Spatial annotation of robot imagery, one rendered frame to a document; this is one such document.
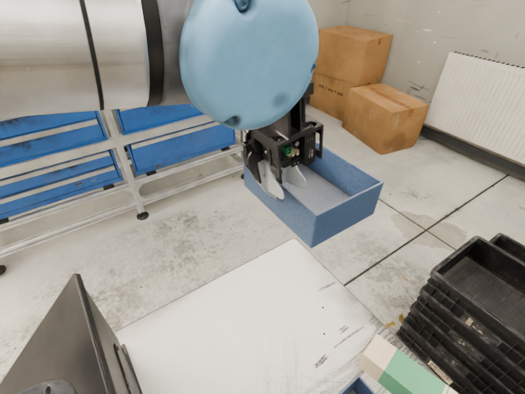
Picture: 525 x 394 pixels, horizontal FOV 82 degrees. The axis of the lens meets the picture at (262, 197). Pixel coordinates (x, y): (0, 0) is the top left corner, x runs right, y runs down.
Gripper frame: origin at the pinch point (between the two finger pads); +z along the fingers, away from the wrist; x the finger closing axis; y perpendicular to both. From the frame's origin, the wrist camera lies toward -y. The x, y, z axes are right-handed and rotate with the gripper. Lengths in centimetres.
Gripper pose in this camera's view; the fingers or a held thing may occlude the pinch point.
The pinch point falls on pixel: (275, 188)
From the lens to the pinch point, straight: 50.3
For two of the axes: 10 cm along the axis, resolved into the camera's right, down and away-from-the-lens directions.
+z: 1.0, 7.2, 6.8
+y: 5.4, 5.4, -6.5
